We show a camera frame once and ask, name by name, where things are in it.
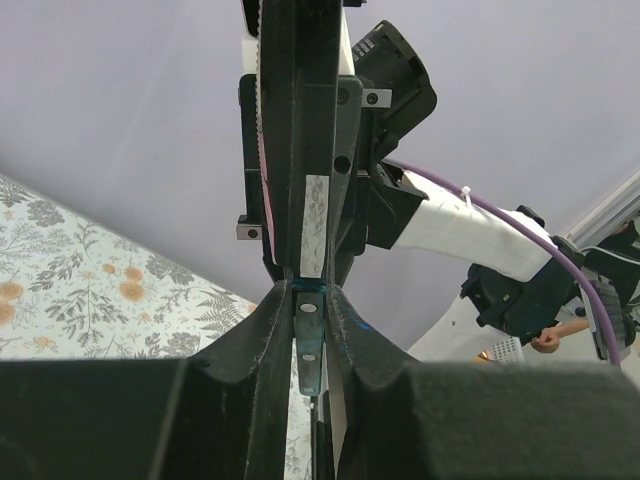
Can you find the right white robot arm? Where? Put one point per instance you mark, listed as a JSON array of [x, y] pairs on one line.
[[519, 276]]

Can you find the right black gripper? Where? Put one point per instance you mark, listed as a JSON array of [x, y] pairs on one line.
[[326, 66]]

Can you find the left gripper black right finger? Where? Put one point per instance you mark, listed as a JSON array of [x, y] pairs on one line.
[[394, 417]]

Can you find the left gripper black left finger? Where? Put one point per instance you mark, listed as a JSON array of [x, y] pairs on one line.
[[219, 414]]

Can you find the teal handled knife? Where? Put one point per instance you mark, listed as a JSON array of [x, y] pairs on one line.
[[310, 286]]

